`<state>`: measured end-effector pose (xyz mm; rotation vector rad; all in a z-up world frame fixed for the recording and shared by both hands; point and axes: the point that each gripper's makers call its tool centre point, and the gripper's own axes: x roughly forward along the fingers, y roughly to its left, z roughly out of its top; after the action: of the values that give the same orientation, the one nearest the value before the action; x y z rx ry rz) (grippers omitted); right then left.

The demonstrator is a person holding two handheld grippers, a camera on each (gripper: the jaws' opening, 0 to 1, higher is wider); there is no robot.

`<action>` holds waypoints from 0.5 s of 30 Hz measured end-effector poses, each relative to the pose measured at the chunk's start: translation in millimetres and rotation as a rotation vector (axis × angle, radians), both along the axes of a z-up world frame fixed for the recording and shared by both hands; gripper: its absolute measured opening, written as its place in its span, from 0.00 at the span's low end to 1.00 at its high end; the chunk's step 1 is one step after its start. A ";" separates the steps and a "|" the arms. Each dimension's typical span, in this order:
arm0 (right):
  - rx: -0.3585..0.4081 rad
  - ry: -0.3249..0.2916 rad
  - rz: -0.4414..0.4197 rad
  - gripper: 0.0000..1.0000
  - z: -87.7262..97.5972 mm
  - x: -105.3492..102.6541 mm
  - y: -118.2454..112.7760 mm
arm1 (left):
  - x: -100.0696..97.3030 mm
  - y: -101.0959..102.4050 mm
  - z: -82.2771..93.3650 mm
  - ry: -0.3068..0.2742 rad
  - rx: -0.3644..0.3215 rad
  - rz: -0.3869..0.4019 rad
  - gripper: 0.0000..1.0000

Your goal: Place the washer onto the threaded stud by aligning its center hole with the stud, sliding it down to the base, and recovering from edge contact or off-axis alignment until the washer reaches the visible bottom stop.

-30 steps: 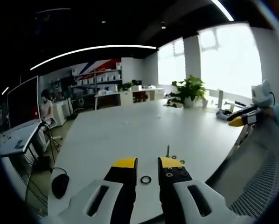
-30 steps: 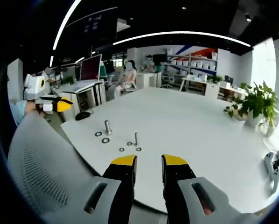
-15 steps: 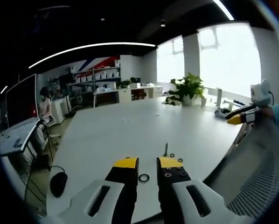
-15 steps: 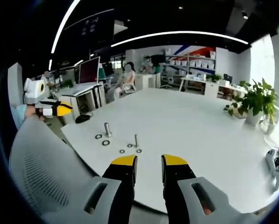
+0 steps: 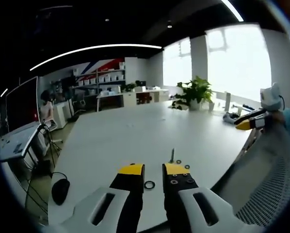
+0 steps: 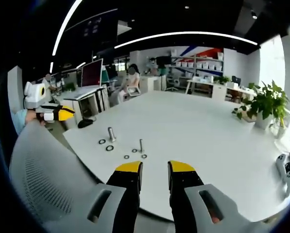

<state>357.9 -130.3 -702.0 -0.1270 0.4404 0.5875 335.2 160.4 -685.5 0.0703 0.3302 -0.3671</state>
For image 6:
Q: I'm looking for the shelf with white bins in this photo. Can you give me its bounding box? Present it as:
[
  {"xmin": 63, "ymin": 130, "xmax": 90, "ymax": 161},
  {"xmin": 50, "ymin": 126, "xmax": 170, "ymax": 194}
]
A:
[{"xmin": 171, "ymin": 51, "xmax": 225, "ymax": 79}]

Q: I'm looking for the white framed computer monitor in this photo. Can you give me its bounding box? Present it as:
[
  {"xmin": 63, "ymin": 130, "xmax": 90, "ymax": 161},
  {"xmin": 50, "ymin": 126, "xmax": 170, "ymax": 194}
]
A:
[{"xmin": 81, "ymin": 58, "xmax": 104, "ymax": 88}]

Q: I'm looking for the long curved ceiling light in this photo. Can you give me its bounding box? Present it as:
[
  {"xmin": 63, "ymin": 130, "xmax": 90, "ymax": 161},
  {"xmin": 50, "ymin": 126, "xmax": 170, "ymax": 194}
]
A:
[
  {"xmin": 114, "ymin": 31, "xmax": 258, "ymax": 50},
  {"xmin": 52, "ymin": 0, "xmax": 83, "ymax": 57}
]

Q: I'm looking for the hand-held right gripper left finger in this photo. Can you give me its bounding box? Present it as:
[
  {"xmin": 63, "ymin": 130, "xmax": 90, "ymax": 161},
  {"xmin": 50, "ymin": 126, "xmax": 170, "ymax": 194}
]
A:
[{"xmin": 86, "ymin": 160, "xmax": 144, "ymax": 233}]

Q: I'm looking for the white handheld controller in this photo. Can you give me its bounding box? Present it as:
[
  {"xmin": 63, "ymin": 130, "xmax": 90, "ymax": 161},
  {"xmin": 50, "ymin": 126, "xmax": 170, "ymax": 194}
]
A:
[{"xmin": 275, "ymin": 153, "xmax": 290, "ymax": 196}]

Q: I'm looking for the white low cabinet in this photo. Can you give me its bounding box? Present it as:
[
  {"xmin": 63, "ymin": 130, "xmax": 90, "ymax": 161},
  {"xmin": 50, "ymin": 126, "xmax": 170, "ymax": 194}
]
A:
[{"xmin": 186, "ymin": 79, "xmax": 257, "ymax": 102}]

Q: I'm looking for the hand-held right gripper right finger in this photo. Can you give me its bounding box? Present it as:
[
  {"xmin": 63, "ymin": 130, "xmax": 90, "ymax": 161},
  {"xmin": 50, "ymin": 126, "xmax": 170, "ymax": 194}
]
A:
[{"xmin": 167, "ymin": 160, "xmax": 236, "ymax": 233}]

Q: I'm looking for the green potted plant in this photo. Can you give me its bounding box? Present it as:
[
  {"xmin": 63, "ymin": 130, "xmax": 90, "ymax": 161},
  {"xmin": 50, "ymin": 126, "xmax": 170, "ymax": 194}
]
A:
[{"xmin": 231, "ymin": 80, "xmax": 290, "ymax": 130}]

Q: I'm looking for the white office chair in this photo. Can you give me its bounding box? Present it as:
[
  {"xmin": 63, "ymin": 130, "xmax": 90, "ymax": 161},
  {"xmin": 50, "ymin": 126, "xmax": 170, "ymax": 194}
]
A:
[{"xmin": 164, "ymin": 72, "xmax": 182, "ymax": 92}]

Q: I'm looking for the dark rounded object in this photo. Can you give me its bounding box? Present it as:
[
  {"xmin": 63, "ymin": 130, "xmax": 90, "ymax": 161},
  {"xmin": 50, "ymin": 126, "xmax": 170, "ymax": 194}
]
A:
[{"xmin": 77, "ymin": 118, "xmax": 96, "ymax": 129}]

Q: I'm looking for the person's left hand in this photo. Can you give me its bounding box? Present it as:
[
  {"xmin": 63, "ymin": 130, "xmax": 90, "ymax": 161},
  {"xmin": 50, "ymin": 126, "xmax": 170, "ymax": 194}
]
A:
[{"xmin": 25, "ymin": 111, "xmax": 47, "ymax": 127}]

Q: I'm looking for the large threaded metal stud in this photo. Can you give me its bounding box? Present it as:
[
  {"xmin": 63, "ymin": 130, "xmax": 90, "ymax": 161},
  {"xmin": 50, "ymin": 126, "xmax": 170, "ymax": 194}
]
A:
[{"xmin": 107, "ymin": 126, "xmax": 117, "ymax": 143}]

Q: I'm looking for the white office desk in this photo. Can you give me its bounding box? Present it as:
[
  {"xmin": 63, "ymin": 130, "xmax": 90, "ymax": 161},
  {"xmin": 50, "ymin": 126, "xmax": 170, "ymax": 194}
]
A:
[{"xmin": 62, "ymin": 85, "xmax": 110, "ymax": 117}]

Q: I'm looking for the grey mesh office chair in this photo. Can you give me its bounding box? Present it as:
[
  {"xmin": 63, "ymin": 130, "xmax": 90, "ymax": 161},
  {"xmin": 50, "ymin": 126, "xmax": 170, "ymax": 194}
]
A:
[{"xmin": 9, "ymin": 119, "xmax": 105, "ymax": 220}]

